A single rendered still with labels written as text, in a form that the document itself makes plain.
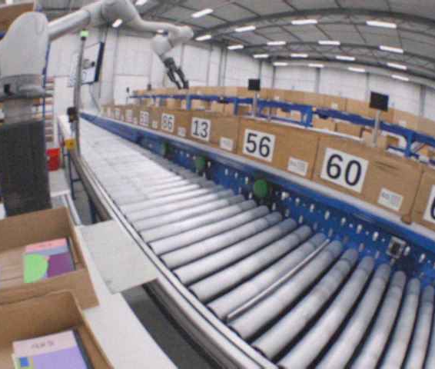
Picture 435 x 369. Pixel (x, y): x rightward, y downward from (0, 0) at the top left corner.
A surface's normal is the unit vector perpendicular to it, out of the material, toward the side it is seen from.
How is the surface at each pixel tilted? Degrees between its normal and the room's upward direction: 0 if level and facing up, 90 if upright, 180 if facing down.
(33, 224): 89
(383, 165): 90
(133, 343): 0
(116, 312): 0
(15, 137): 90
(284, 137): 90
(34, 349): 0
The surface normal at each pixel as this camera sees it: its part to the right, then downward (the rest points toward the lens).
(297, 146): -0.75, 0.17
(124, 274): 0.09, -0.94
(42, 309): 0.68, 0.30
